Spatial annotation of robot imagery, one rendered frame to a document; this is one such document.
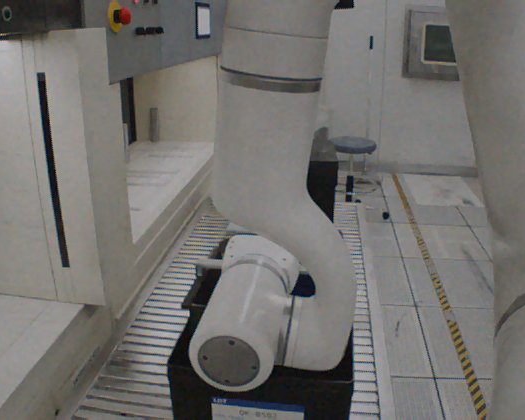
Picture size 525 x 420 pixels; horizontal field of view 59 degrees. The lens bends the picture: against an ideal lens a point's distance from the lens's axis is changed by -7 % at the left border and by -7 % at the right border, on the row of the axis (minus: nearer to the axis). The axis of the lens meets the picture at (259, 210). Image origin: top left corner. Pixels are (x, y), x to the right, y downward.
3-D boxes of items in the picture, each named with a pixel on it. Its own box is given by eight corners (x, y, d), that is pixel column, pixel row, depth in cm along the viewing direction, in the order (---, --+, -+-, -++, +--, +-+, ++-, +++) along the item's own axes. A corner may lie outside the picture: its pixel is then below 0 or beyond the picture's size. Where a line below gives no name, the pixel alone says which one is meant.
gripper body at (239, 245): (214, 308, 63) (231, 268, 73) (294, 315, 61) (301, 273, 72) (212, 255, 60) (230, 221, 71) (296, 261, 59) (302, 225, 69)
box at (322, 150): (334, 239, 155) (339, 161, 146) (243, 237, 156) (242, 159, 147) (329, 207, 181) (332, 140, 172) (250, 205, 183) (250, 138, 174)
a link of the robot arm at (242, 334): (298, 271, 57) (219, 257, 58) (287, 337, 45) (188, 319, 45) (288, 331, 60) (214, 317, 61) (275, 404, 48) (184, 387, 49)
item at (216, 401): (173, 447, 76) (163, 365, 70) (211, 349, 102) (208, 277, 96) (344, 466, 73) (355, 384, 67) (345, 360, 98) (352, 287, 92)
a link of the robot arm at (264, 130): (396, 83, 46) (341, 342, 58) (231, 59, 47) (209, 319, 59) (409, 99, 38) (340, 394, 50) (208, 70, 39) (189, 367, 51)
